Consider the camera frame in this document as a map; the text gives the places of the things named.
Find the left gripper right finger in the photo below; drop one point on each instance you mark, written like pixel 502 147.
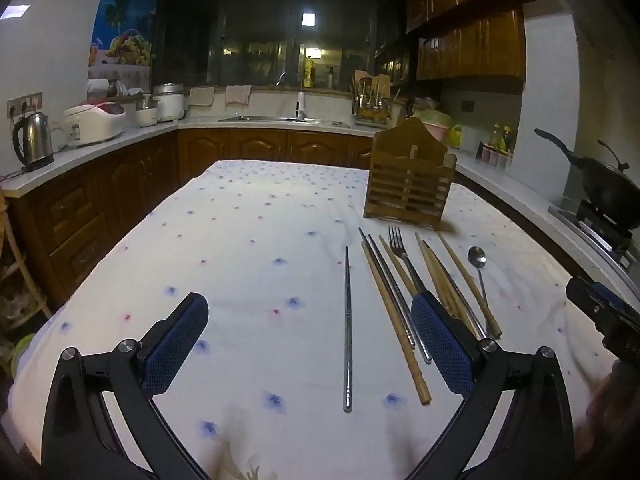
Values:
pixel 536 439

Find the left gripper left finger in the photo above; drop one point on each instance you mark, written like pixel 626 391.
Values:
pixel 79 439

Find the long wooden chopstick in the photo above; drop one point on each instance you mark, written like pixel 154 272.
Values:
pixel 419 383

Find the silver spoon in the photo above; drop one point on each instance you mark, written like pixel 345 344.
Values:
pixel 477 258

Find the wooden chopstick bundle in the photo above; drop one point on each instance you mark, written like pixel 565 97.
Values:
pixel 440 283
pixel 450 296

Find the lone metal chopstick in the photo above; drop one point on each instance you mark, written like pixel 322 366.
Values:
pixel 347 393

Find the silver fork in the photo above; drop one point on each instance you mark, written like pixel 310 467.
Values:
pixel 398 248

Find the kitchen faucet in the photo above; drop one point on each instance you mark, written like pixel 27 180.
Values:
pixel 288 79

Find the dark kitchen window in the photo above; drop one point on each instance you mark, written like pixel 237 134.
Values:
pixel 222 42

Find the person's right hand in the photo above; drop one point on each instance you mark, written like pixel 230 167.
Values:
pixel 612 417

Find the gas stove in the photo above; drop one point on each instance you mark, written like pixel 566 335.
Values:
pixel 612 242

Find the black wok pan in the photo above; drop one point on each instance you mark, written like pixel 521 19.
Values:
pixel 608 188

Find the condiment jar rack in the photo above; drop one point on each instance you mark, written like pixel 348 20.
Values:
pixel 499 150

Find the lower wooden cabinets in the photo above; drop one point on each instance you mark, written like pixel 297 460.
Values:
pixel 70 213

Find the wooden cabinets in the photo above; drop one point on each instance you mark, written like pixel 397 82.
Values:
pixel 471 44
pixel 70 213

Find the white dotted tablecloth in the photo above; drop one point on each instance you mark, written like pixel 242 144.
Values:
pixel 261 394

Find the yellow green pitcher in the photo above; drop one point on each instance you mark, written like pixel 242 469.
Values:
pixel 454 136

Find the wooden utensil holder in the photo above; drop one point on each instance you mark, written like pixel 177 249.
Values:
pixel 410 175

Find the pink green basin stack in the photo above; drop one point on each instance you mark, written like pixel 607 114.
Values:
pixel 436 122

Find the steel electric kettle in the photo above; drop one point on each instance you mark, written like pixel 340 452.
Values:
pixel 32 141

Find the white red rice cooker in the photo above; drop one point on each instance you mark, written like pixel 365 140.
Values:
pixel 93 122

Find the dish drying rack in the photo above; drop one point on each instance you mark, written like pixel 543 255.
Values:
pixel 371 99

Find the small white jar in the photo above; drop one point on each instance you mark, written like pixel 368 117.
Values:
pixel 146 113

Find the upper wooden cabinets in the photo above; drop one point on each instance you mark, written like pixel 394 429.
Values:
pixel 471 44

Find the white pot with lid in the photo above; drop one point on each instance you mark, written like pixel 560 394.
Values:
pixel 170 101

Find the steel sink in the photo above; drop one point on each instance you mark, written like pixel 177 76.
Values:
pixel 258 118

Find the left hanging dishcloth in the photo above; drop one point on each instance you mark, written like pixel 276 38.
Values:
pixel 201 96

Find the hanging dishcloth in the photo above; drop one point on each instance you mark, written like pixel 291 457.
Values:
pixel 201 96
pixel 238 95

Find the right hanging dishcloth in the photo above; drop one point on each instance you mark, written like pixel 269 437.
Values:
pixel 238 95

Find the yellow oil bottle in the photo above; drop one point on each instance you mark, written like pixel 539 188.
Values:
pixel 309 80

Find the fruit beach poster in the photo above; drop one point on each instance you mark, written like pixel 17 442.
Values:
pixel 122 42

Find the wall power outlet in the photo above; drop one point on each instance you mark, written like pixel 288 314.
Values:
pixel 24 105

